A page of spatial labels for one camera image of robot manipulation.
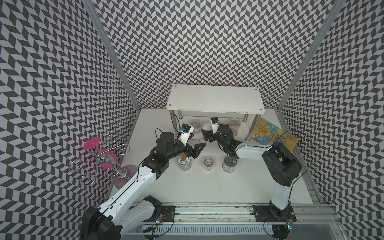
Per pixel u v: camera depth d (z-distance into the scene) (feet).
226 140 2.32
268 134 3.34
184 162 2.70
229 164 2.71
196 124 3.09
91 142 2.27
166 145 1.81
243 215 2.47
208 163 2.80
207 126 2.87
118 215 1.32
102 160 2.07
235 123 3.13
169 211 2.37
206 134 2.68
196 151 2.08
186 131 2.05
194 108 2.41
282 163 1.71
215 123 2.56
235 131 3.07
